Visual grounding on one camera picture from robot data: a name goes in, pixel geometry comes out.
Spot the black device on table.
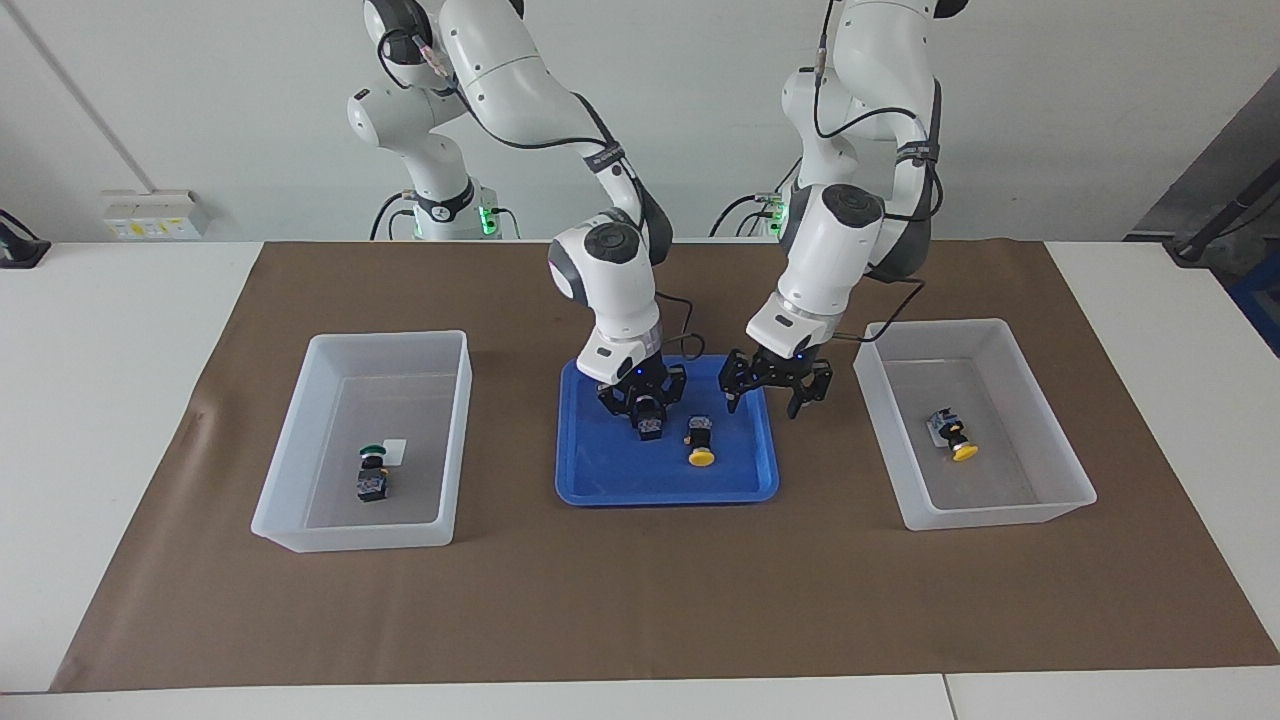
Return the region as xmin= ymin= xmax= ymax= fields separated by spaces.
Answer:
xmin=0 ymin=208 xmax=52 ymax=269

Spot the brown paper mat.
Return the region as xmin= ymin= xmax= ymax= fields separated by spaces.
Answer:
xmin=50 ymin=240 xmax=1280 ymax=694

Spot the blue plastic tray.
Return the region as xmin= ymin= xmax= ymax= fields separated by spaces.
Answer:
xmin=555 ymin=355 xmax=782 ymax=508

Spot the dark grey panel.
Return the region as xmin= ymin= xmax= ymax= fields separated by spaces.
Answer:
xmin=1124 ymin=98 xmax=1280 ymax=242

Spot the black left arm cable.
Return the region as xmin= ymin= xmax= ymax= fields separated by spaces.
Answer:
xmin=812 ymin=0 xmax=943 ymax=343

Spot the translucent white plastic box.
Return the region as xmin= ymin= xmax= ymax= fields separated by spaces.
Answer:
xmin=852 ymin=318 xmax=1099 ymax=533
xmin=250 ymin=330 xmax=474 ymax=555

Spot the white wall cable duct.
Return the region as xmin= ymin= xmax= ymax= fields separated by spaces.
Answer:
xmin=12 ymin=0 xmax=153 ymax=193

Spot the black base cable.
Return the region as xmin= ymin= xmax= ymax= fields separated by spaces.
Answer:
xmin=369 ymin=193 xmax=413 ymax=242
xmin=709 ymin=188 xmax=783 ymax=239

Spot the blue crate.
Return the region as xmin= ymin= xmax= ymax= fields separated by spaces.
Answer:
xmin=1227 ymin=250 xmax=1280 ymax=357

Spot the white wall socket box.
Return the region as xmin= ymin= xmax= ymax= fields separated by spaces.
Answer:
xmin=100 ymin=189 xmax=214 ymax=240

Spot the black tripod leg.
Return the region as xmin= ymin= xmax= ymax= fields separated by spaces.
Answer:
xmin=1164 ymin=158 xmax=1280 ymax=264

